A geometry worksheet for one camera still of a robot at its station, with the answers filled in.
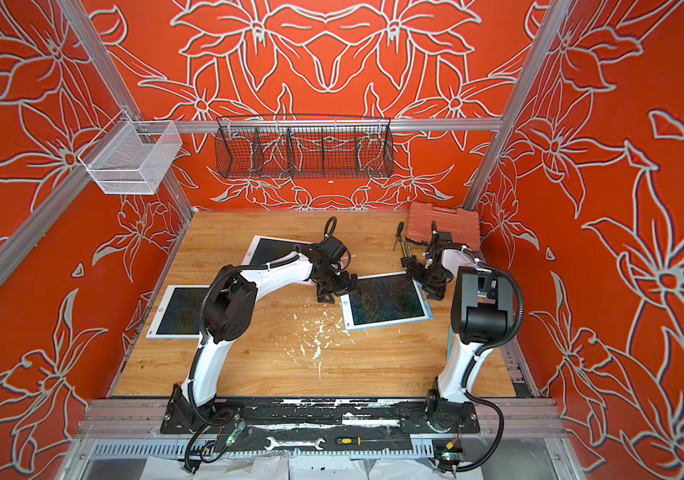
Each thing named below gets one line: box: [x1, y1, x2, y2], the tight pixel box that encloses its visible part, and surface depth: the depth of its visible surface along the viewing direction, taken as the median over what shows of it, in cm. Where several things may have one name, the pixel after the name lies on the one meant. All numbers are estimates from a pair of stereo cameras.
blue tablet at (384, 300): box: [340, 271, 434, 332], surface depth 94 cm
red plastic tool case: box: [406, 202, 481, 252], surface depth 113 cm
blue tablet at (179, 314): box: [145, 285, 210, 340], surface depth 93 cm
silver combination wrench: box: [263, 437, 326, 451], surface depth 71 cm
